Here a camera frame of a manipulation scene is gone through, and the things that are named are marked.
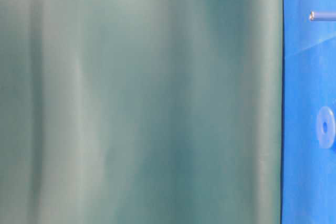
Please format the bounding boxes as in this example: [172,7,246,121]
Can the green backdrop curtain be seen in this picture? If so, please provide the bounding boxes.
[1,0,282,223]

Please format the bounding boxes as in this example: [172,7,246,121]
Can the blue work mat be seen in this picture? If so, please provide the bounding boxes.
[281,0,335,223]

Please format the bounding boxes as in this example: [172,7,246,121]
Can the metal shaft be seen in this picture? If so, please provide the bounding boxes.
[309,11,336,22]

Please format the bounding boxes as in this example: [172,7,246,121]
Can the small translucent blue gear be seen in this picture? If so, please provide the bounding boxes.
[316,106,335,149]

